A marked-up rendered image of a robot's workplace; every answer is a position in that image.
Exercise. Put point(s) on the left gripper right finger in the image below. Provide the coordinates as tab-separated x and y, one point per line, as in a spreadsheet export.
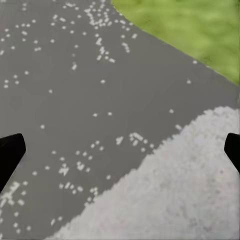
232	149

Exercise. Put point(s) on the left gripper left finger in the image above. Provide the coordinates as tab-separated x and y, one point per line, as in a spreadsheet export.
12	149

